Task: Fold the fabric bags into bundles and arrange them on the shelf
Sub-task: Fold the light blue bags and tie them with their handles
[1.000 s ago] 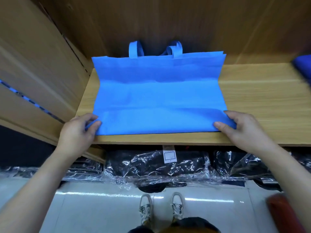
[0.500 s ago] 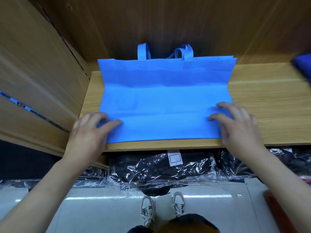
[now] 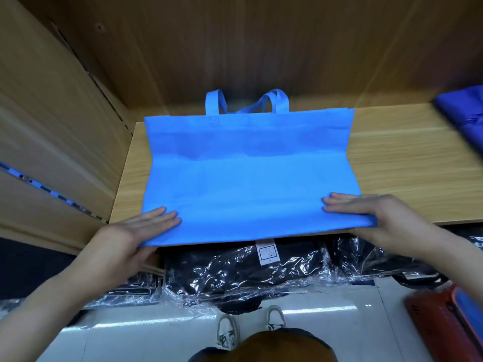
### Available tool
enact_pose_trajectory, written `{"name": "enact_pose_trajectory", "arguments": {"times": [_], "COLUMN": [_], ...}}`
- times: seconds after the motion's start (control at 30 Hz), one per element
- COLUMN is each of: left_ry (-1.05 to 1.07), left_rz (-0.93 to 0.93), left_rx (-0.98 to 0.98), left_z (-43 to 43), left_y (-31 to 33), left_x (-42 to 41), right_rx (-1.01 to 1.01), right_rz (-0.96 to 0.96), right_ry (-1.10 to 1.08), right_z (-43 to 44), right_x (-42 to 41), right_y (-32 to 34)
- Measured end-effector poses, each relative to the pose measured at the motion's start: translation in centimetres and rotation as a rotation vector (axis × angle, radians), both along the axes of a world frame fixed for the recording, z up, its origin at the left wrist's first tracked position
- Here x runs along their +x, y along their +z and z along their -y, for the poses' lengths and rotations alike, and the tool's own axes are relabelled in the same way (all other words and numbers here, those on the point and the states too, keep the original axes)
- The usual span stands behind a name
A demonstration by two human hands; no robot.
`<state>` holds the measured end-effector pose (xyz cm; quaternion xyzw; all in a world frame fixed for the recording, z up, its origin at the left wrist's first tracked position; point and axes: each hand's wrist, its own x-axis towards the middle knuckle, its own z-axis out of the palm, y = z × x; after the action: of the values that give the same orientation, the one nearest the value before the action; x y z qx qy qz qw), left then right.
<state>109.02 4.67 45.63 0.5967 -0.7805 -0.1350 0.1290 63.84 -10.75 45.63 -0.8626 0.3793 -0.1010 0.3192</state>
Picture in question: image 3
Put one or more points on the person's left hand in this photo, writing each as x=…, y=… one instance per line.
x=121, y=249

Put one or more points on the person's right hand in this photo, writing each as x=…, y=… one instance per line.
x=400, y=226

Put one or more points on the wooden shelf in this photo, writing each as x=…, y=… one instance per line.
x=407, y=154

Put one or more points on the red shopping basket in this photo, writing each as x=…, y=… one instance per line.
x=434, y=320

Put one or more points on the light blue non-woven bag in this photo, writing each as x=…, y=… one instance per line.
x=249, y=177

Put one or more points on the person's left forearm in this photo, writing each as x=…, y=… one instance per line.
x=41, y=320

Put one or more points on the person's right shoe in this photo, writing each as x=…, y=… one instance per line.
x=275, y=319

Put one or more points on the person's right leg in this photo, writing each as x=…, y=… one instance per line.
x=264, y=349

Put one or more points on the black plastic-wrapped bag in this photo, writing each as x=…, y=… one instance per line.
x=377, y=260
x=128, y=290

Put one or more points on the black wrapped bag with tag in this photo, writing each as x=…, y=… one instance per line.
x=226, y=271

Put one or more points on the white paper tag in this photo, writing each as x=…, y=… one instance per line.
x=267, y=252

